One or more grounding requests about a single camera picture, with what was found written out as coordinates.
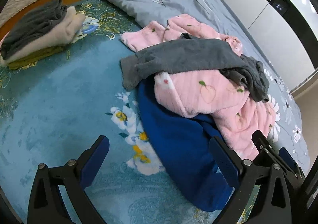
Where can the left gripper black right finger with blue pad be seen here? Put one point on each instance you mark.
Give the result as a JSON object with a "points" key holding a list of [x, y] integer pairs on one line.
{"points": [[250, 183]]}

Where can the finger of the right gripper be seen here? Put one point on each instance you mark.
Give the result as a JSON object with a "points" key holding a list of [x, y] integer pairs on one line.
{"points": [[266, 155], [288, 159]]}

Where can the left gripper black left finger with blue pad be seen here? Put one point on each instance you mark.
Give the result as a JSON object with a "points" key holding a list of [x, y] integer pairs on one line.
{"points": [[46, 204]]}

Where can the grey sweatshirt gold print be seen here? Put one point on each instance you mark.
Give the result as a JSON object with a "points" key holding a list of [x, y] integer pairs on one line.
{"points": [[189, 53]]}

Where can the pink fleece pyjama garment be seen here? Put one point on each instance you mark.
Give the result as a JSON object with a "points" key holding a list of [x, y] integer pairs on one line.
{"points": [[188, 94]]}

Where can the dark blue garment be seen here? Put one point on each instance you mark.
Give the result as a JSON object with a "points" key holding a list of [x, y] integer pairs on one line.
{"points": [[182, 145]]}

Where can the blue floral bed blanket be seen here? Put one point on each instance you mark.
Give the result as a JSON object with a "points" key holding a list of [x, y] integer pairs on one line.
{"points": [[53, 111]]}

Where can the white black sliding wardrobe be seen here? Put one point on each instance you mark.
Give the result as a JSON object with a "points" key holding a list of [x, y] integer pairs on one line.
{"points": [[286, 31]]}

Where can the folded mustard yellow garment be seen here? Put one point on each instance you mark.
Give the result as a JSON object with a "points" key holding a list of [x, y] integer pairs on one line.
{"points": [[32, 59]]}

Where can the folded beige garment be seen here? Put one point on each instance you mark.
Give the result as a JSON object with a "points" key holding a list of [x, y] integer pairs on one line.
{"points": [[61, 35]]}

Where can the grey floral quilt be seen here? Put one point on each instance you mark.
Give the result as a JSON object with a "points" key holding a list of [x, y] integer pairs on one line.
{"points": [[217, 14]]}

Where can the folded dark grey garment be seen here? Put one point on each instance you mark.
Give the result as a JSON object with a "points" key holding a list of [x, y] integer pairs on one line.
{"points": [[33, 25]]}

